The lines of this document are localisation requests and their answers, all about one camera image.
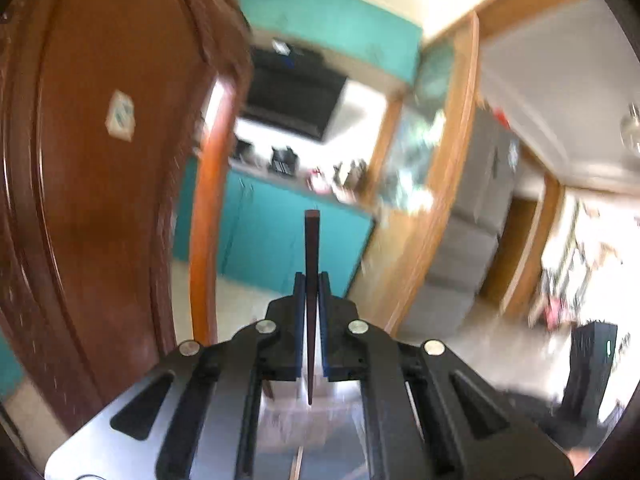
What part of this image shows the black range hood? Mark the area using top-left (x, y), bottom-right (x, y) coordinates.
top-left (242, 44), bottom-right (349, 143)

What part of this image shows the glass ceiling lamp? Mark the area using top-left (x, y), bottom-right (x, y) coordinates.
top-left (619, 102), bottom-right (640, 157)

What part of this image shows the red-brown chopstick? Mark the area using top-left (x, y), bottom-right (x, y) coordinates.
top-left (304, 209), bottom-right (321, 407)

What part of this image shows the wooden door frame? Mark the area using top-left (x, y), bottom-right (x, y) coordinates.
top-left (189, 74), bottom-right (238, 347)

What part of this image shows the grey refrigerator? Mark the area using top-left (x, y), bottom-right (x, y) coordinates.
top-left (399, 104), bottom-right (522, 342)

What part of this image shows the black countertop rack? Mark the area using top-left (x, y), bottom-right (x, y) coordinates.
top-left (269, 145), bottom-right (300, 176)

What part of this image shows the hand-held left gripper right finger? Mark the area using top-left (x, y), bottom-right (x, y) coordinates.
top-left (317, 272), bottom-right (574, 480)

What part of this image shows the white door sticker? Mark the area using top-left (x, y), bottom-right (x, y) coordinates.
top-left (104, 89), bottom-right (137, 142)

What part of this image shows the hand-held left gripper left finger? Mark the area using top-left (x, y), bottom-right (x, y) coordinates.
top-left (44, 272), bottom-right (307, 480)

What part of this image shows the wooden glass partition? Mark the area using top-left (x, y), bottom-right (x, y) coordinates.
top-left (349, 14), bottom-right (482, 333)

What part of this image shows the teal cabinet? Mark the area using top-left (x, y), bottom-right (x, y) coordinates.
top-left (172, 156), bottom-right (377, 297)

